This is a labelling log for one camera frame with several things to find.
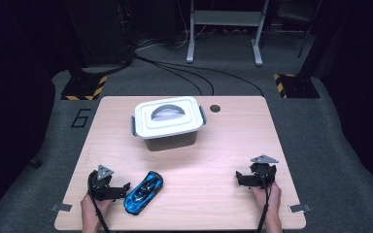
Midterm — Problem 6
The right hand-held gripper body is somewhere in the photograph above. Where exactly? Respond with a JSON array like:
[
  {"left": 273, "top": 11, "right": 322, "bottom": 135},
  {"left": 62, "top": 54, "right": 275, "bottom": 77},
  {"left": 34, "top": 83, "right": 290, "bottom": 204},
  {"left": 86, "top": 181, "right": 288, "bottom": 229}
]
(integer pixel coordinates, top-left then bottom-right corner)
[{"left": 250, "top": 154, "right": 280, "bottom": 189}]

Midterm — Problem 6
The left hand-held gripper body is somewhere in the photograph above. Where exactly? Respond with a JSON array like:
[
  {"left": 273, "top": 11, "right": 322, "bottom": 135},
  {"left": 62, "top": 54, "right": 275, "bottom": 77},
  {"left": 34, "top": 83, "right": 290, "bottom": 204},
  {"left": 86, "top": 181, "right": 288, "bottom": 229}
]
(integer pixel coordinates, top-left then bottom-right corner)
[{"left": 87, "top": 164, "right": 119, "bottom": 202}]

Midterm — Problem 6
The blue toy car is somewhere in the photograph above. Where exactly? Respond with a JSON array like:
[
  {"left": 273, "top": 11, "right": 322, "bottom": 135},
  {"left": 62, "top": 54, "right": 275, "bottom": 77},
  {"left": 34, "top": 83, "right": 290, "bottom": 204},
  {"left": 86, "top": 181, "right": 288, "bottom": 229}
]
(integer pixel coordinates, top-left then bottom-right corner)
[{"left": 123, "top": 170, "right": 164, "bottom": 216}]

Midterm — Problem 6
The grey storage box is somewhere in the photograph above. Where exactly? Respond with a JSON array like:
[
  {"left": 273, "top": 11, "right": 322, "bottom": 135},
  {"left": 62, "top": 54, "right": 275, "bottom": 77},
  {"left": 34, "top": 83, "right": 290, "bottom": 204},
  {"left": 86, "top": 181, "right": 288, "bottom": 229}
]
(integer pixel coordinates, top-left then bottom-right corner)
[{"left": 143, "top": 130, "right": 199, "bottom": 152}]

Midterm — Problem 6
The white storage box lid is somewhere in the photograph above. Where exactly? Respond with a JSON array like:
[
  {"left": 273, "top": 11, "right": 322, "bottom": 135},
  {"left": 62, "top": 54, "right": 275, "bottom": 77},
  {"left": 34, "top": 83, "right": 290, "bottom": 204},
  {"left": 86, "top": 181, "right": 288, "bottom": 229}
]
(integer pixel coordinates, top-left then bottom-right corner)
[{"left": 130, "top": 95, "right": 208, "bottom": 141}]

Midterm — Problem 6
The person's left hand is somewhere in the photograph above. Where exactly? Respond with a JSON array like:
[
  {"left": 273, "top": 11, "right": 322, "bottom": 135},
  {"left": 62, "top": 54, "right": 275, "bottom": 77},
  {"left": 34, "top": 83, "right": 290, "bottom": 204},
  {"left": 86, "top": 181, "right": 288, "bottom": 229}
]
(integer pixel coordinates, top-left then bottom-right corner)
[{"left": 80, "top": 192, "right": 115, "bottom": 225}]

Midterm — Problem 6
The person's right hand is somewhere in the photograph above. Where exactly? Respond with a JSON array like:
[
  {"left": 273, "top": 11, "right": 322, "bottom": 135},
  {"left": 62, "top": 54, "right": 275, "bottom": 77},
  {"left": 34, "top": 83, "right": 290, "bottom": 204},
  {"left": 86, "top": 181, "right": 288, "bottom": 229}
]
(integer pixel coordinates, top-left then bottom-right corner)
[{"left": 250, "top": 182, "right": 283, "bottom": 219}]

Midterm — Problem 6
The grey tape strip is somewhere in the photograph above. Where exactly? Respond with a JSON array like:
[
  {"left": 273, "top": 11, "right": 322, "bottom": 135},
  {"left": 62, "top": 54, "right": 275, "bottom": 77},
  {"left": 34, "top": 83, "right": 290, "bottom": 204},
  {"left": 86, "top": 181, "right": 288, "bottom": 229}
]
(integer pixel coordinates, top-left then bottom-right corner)
[
  {"left": 50, "top": 203, "right": 74, "bottom": 214},
  {"left": 288, "top": 203, "right": 312, "bottom": 215}
]

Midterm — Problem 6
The small black floor object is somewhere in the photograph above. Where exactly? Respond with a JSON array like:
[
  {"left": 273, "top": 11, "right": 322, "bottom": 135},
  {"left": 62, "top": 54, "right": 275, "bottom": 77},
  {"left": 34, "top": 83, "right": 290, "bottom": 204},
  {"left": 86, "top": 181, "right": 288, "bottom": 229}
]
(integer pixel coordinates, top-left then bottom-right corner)
[{"left": 28, "top": 157, "right": 44, "bottom": 170}]

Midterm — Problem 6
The dark cabinet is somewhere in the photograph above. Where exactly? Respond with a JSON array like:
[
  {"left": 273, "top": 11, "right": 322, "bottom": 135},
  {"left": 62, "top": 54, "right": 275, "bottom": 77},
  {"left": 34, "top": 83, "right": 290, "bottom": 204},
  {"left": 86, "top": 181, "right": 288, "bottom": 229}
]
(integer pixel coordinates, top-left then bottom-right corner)
[{"left": 63, "top": 0, "right": 134, "bottom": 67}]

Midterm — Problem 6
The white metal stand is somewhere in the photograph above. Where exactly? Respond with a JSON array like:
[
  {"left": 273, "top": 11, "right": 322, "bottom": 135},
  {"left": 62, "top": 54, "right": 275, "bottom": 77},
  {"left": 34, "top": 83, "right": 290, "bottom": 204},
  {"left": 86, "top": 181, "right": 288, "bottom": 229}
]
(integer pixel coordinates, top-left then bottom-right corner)
[{"left": 186, "top": 0, "right": 272, "bottom": 68}]

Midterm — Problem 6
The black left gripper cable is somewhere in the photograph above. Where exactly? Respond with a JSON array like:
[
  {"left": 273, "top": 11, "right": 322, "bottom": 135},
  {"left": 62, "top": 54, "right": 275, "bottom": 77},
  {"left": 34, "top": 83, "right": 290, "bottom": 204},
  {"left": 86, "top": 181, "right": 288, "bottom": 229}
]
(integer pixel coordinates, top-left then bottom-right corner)
[{"left": 87, "top": 188, "right": 111, "bottom": 233}]

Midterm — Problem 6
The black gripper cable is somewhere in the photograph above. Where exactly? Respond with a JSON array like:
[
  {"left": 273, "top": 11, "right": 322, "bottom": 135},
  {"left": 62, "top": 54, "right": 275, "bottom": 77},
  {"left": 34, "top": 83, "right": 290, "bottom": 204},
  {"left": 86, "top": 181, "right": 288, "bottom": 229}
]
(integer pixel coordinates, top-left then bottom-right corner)
[
  {"left": 256, "top": 176, "right": 273, "bottom": 233},
  {"left": 87, "top": 188, "right": 111, "bottom": 233}
]

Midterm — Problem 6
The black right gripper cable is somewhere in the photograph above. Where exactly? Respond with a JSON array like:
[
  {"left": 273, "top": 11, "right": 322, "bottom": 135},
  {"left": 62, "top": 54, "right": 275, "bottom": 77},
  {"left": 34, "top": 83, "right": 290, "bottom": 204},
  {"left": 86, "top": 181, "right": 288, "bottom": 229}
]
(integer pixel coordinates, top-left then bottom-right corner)
[{"left": 256, "top": 176, "right": 273, "bottom": 233}]

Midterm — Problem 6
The black yellow striped base plate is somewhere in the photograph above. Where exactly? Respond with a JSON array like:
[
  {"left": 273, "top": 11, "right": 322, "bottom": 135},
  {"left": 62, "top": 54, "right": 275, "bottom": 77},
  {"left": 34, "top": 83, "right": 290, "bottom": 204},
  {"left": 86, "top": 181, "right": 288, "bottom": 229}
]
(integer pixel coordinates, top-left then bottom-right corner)
[
  {"left": 273, "top": 73, "right": 322, "bottom": 100},
  {"left": 60, "top": 75, "right": 109, "bottom": 102}
]

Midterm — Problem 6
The black floor cable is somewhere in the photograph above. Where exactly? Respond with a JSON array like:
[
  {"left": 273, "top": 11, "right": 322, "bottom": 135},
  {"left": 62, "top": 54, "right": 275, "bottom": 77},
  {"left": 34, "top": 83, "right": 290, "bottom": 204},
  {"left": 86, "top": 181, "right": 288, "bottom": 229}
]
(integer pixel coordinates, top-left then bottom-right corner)
[
  {"left": 149, "top": 59, "right": 266, "bottom": 97},
  {"left": 135, "top": 53, "right": 216, "bottom": 97}
]

